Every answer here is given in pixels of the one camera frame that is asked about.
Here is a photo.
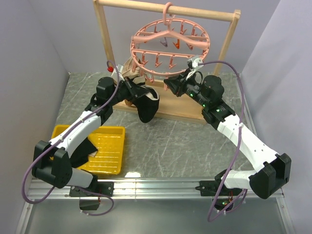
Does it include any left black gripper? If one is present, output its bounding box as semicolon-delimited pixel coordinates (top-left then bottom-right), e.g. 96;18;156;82
109;77;150;106

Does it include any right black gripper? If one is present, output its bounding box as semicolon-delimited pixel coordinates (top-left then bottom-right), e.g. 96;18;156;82
164;68;210;108

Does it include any black underwear beige waistband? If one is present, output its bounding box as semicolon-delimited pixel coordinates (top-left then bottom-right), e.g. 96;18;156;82
126;78;160;123

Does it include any pink round clip hanger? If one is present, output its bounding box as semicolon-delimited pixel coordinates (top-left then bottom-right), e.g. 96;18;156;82
130;2;211;81

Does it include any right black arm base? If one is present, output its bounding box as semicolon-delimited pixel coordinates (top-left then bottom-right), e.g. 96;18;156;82
195;180;247;212

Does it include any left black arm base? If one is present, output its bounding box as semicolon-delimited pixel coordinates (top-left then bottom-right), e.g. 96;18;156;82
69;181;115;216

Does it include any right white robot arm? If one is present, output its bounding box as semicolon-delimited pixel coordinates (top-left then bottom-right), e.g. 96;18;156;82
164;75;292;199

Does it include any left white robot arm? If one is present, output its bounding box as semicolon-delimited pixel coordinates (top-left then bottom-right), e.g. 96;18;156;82
32;77;151;196

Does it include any brown underwear striped waistband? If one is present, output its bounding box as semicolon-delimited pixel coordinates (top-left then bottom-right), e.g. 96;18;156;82
121;58;142;107

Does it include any black underwear in tray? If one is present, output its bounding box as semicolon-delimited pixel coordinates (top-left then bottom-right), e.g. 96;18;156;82
70;138;98;168

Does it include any wooden hanging rack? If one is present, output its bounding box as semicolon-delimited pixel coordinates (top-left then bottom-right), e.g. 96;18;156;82
93;0;241;124

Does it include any yellow plastic tray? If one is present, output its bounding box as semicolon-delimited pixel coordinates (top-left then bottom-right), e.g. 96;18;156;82
49;123;125;175

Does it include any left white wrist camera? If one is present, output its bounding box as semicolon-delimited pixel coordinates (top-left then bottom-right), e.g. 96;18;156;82
107;64;124;81

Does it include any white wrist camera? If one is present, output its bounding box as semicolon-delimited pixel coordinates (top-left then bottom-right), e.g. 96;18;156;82
107;64;124;81
186;55;203;79

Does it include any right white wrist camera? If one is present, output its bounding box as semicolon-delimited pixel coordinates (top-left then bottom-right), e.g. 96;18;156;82
186;55;203;79

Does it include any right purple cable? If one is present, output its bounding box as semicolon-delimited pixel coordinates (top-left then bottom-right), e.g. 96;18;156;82
207;60;247;222

